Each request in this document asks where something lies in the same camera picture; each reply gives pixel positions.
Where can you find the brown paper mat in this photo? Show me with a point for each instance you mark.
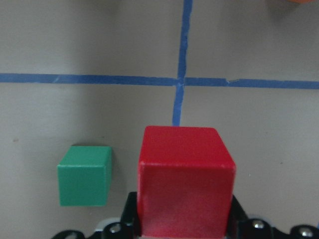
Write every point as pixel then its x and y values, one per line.
pixel 97 72

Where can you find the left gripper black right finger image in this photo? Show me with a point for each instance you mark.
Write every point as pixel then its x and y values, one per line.
pixel 240 226

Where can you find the red wooden block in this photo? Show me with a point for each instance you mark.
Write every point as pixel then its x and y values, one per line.
pixel 185 183

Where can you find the green wooden block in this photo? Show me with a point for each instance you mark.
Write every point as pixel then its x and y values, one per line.
pixel 84 176

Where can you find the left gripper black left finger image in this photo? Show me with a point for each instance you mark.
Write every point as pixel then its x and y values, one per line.
pixel 128 226

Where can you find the orange wooden block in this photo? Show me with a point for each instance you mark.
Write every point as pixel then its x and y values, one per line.
pixel 301 1

